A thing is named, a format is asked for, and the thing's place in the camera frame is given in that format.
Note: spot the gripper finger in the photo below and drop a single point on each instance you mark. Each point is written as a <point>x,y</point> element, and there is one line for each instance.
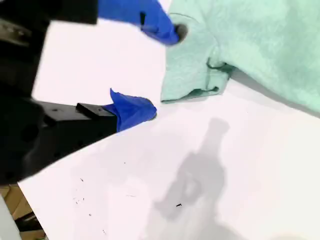
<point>130,12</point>
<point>130,112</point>

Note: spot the pale green T-shirt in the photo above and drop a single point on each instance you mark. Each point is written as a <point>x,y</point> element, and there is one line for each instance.
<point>250,37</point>

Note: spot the black debris scrap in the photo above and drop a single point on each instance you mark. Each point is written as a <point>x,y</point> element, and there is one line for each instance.
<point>178,205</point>

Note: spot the brown cardboard piece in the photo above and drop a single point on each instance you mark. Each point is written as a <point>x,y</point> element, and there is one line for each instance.
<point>15,200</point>

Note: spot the white side table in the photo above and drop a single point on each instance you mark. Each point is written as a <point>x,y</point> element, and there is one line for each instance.
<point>6,220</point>

